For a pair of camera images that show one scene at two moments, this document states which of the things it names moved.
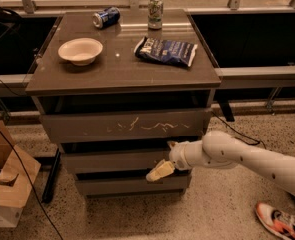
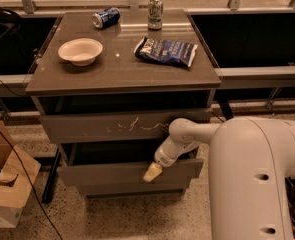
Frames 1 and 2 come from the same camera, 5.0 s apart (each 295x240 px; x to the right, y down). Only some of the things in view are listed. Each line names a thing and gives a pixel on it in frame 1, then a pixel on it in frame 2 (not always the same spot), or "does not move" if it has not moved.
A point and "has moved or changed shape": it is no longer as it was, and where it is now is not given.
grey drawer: (112, 160) has moved or changed shape
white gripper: (178, 157) → (162, 157)
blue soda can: (106, 18) does not move
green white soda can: (155, 12) does not move
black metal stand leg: (47, 194) does not move
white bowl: (81, 51) does not move
